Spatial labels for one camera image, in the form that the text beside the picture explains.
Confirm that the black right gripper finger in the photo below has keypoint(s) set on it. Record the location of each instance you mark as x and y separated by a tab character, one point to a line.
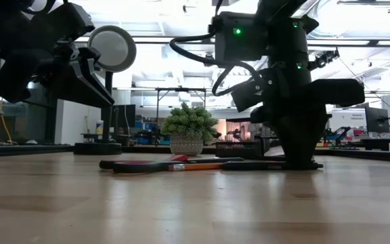
311	142
291	145

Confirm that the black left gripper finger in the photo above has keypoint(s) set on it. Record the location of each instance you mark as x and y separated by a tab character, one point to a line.
91	89
91	59

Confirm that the yellow pencil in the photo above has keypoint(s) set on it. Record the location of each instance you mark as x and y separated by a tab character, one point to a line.
198	166

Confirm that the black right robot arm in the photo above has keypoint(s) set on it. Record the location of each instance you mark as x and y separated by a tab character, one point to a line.
288	44

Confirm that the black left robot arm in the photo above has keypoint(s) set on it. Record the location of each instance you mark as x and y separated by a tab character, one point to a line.
12	20

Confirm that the black mesh desk organizer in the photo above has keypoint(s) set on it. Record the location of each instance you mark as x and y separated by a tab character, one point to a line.
237	149

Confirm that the black desk lamp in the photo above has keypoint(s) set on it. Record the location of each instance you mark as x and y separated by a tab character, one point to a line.
113	47

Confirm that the white bottle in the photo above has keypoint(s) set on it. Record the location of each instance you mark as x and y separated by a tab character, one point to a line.
99	128

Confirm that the black computer monitor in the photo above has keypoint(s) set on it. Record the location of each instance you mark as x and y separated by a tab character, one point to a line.
127	115
377	120

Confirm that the black background desk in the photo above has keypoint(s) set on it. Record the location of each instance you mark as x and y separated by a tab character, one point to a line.
384	141

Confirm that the black overhead rig beam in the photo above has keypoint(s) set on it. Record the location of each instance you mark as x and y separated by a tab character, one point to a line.
372	43

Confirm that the green artificial potted plant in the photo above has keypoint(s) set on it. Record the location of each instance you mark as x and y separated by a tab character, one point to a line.
190	122

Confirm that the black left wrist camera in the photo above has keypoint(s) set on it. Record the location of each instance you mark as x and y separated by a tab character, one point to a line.
76	20

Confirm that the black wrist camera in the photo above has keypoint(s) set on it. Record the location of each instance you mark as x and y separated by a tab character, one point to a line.
249	96
76	20

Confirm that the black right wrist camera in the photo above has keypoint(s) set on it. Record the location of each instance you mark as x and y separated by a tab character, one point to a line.
249	96

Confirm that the black aluminium table frame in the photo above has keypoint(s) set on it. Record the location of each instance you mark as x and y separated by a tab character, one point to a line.
29	149

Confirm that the black background rig frame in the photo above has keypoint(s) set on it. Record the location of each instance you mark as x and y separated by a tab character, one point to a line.
181	89

